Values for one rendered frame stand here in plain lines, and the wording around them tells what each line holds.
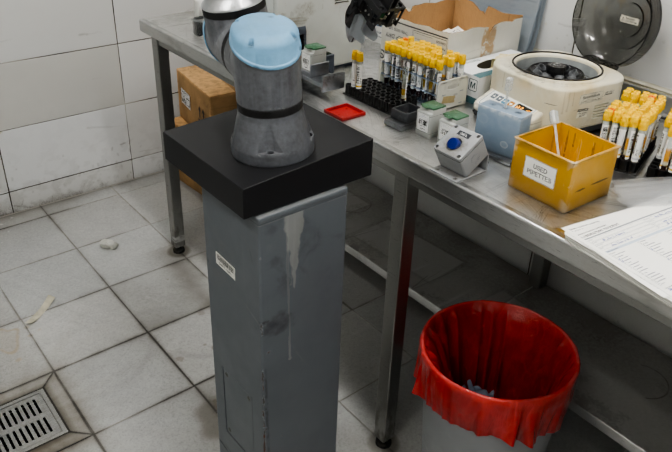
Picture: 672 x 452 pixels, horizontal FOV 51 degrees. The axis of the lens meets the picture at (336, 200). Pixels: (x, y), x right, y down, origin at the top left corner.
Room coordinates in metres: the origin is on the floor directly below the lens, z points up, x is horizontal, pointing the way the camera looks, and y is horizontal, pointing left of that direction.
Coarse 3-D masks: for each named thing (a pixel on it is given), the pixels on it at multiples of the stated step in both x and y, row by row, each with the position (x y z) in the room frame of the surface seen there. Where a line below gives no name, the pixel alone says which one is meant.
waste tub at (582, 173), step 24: (528, 144) 1.16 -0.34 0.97; (552, 144) 1.25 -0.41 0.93; (576, 144) 1.23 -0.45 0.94; (600, 144) 1.19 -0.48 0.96; (528, 168) 1.15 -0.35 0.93; (552, 168) 1.12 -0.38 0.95; (576, 168) 1.09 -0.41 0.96; (600, 168) 1.13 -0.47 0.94; (528, 192) 1.15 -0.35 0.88; (552, 192) 1.11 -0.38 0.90; (576, 192) 1.10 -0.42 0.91; (600, 192) 1.15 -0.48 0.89
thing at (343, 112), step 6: (330, 108) 1.52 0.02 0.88; (336, 108) 1.53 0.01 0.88; (342, 108) 1.53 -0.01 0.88; (348, 108) 1.54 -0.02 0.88; (354, 108) 1.53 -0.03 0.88; (330, 114) 1.49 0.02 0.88; (336, 114) 1.48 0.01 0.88; (342, 114) 1.50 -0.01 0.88; (348, 114) 1.50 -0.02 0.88; (354, 114) 1.49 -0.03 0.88; (360, 114) 1.49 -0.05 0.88; (342, 120) 1.46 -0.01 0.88
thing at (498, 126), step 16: (480, 112) 1.34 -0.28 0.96; (496, 112) 1.31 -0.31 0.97; (512, 112) 1.30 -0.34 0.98; (528, 112) 1.31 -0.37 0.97; (480, 128) 1.33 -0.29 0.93; (496, 128) 1.31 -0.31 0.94; (512, 128) 1.28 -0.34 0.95; (528, 128) 1.30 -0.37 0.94; (496, 144) 1.30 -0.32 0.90; (512, 144) 1.28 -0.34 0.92; (496, 160) 1.28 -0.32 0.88
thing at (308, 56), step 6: (306, 48) 1.66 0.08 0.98; (324, 48) 1.66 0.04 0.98; (306, 54) 1.65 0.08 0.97; (312, 54) 1.64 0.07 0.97; (318, 54) 1.65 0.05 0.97; (324, 54) 1.66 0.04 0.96; (306, 60) 1.65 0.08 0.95; (312, 60) 1.64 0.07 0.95; (318, 60) 1.65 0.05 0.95; (324, 60) 1.66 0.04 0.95; (306, 66) 1.65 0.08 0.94
